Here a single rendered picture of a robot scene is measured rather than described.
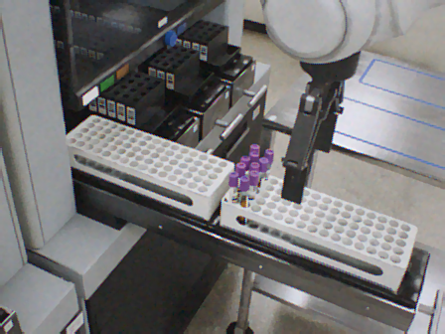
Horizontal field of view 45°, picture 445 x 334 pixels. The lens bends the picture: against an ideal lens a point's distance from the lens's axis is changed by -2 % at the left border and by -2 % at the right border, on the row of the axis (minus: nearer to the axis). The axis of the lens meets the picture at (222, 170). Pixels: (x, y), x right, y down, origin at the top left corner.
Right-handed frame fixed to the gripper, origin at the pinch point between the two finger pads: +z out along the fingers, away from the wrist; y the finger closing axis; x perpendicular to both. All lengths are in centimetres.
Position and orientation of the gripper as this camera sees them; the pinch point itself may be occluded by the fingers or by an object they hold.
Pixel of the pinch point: (308, 167)
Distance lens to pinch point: 82.7
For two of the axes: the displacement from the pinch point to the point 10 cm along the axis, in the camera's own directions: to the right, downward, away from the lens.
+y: 4.3, -5.4, 7.2
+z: -0.6, 7.8, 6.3
